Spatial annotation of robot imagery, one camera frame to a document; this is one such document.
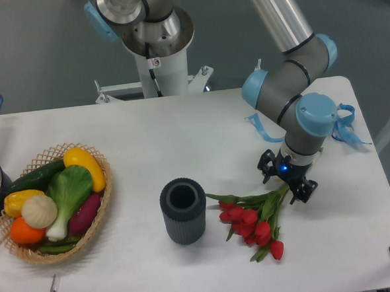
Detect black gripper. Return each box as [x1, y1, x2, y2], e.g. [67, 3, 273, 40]
[257, 149, 318, 204]

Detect red tulip bouquet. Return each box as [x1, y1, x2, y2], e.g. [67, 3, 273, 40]
[206, 185, 290, 263]

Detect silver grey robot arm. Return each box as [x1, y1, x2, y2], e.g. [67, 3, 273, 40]
[241, 0, 338, 203]

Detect light blue ribbon strip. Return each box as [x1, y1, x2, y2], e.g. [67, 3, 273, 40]
[246, 113, 284, 143]

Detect blue ribbon bundle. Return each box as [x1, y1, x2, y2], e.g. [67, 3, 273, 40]
[331, 103, 371, 146]

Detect dark grey ribbed vase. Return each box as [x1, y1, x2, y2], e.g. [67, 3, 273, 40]
[159, 178, 206, 245]

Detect purple sweet potato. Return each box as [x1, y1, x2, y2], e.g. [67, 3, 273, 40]
[69, 193, 101, 236]

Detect yellow squash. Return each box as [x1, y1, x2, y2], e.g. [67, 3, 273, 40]
[63, 147, 106, 192]

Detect green bok choy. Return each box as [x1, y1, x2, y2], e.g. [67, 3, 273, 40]
[46, 165, 93, 242]

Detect green bean pods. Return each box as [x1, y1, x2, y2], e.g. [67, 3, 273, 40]
[38, 238, 80, 255]

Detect green cucumber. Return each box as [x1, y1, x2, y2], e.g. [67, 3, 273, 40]
[7, 159, 65, 194]

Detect orange fruit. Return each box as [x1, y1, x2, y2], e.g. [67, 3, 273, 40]
[10, 217, 46, 244]

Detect yellow bell pepper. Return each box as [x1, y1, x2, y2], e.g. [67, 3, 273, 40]
[3, 189, 45, 218]

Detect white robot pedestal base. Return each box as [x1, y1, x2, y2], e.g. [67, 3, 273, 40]
[84, 0, 214, 98]

